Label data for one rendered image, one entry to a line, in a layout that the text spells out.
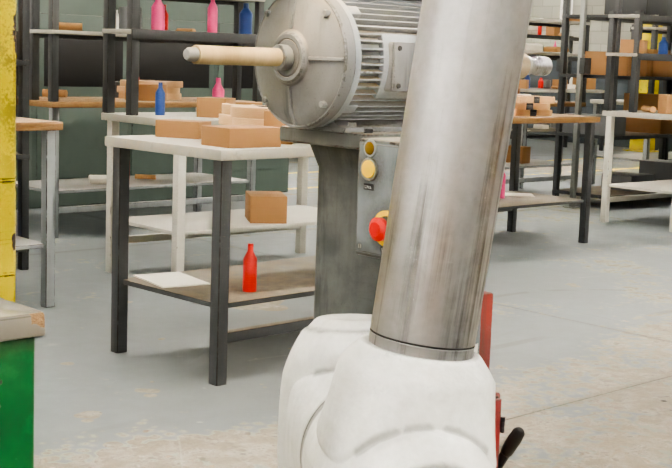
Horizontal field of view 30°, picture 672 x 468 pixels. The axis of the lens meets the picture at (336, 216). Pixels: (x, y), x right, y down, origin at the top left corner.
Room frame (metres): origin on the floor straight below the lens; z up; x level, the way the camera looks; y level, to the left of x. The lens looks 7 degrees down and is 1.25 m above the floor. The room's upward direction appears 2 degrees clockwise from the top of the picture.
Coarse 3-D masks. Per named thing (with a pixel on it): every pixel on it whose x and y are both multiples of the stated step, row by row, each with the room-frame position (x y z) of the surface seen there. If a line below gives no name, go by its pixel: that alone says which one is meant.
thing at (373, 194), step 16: (384, 144) 2.08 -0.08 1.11; (384, 160) 2.07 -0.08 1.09; (384, 176) 2.07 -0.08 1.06; (368, 192) 2.09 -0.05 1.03; (384, 192) 2.07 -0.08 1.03; (368, 208) 2.09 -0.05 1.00; (384, 208) 2.07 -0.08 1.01; (368, 224) 2.09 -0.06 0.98; (368, 240) 2.09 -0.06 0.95; (368, 256) 2.10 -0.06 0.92
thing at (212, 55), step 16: (208, 48) 2.13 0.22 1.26; (224, 48) 2.15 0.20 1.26; (240, 48) 2.18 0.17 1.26; (256, 48) 2.20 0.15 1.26; (272, 48) 2.23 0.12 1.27; (208, 64) 2.14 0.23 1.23; (224, 64) 2.16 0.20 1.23; (240, 64) 2.18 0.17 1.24; (256, 64) 2.20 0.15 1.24; (272, 64) 2.23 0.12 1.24
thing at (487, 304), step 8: (488, 296) 2.50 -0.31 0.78; (488, 304) 2.50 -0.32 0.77; (488, 312) 2.50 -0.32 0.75; (488, 320) 2.50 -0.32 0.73; (480, 328) 2.49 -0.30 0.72; (488, 328) 2.51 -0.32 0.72; (480, 336) 2.49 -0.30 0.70; (488, 336) 2.51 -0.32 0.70; (480, 344) 2.49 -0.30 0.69; (488, 344) 2.51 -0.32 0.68; (480, 352) 2.49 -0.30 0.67; (488, 352) 2.51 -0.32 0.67; (488, 360) 2.51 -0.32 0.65; (488, 368) 2.51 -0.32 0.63
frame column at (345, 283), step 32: (320, 160) 2.43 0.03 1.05; (352, 160) 2.36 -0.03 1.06; (320, 192) 2.44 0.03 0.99; (352, 192) 2.37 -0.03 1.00; (320, 224) 2.43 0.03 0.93; (352, 224) 2.37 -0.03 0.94; (320, 256) 2.43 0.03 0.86; (352, 256) 2.37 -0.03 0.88; (320, 288) 2.43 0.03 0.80; (352, 288) 2.36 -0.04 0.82
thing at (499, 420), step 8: (496, 392) 2.37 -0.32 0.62; (496, 400) 2.35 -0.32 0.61; (496, 408) 2.35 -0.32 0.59; (496, 416) 2.35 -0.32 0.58; (496, 424) 2.35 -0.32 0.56; (504, 424) 2.36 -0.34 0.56; (496, 432) 2.35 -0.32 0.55; (496, 440) 2.35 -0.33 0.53; (496, 448) 2.36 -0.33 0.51; (496, 456) 2.36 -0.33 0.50; (496, 464) 2.36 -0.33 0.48
